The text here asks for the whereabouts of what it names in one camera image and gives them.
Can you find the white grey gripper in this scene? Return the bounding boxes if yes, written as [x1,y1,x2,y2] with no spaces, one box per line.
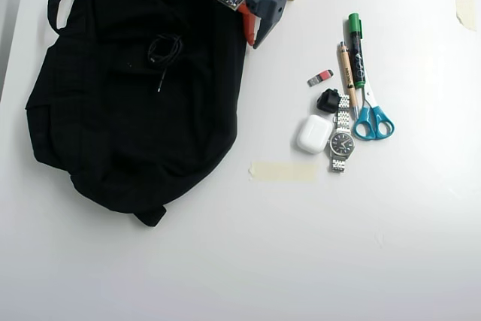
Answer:
[239,0,298,50]

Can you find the black usb-c cable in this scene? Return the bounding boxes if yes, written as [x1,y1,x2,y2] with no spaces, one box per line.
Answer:
[147,34,185,93]

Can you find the black fabric bag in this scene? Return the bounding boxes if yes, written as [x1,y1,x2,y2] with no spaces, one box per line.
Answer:
[25,0,253,228]

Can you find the red black usb stick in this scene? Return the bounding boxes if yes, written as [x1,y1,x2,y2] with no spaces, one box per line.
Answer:
[307,68,334,88]

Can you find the small black charger plug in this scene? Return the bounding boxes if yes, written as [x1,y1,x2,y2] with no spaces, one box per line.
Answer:
[314,88,341,114]

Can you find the wooden ballpoint pen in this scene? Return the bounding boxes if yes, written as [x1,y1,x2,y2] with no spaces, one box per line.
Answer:
[336,41,361,119]

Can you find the green black marker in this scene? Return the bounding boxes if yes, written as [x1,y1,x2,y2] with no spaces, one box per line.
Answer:
[347,12,368,89]

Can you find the white earbuds case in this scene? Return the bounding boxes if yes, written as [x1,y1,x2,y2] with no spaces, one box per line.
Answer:
[295,114,331,155]

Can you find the silver metal wristwatch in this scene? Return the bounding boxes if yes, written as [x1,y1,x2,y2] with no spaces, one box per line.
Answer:
[326,94,355,173]

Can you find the long beige masking tape strip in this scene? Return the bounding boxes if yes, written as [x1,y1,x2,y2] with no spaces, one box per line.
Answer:
[249,161,318,183]

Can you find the torn beige masking tape piece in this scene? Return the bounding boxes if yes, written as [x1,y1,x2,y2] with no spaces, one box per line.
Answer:
[454,0,478,32]

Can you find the blue handled scissors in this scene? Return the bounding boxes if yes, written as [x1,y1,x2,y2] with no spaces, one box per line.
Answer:
[342,16,395,141]

